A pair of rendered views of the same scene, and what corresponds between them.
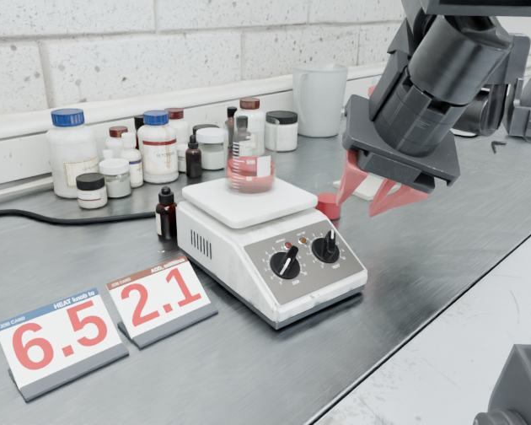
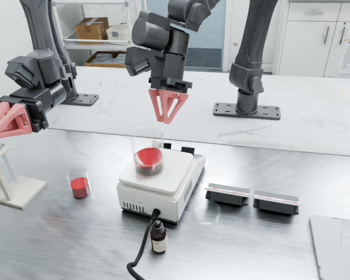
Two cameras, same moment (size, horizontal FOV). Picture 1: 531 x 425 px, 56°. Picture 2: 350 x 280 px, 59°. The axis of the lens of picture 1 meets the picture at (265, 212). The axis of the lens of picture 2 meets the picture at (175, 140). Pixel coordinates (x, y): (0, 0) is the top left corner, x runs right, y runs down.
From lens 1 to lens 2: 0.89 m
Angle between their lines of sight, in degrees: 99
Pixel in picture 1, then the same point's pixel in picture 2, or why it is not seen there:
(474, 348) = (171, 129)
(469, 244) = (91, 141)
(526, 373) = (251, 70)
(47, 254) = not seen: outside the picture
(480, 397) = (193, 125)
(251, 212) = (179, 154)
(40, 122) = not seen: outside the picture
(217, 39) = not seen: outside the picture
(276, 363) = (219, 158)
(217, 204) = (181, 167)
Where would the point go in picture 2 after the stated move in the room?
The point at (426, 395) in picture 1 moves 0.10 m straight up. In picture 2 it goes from (201, 131) to (201, 100)
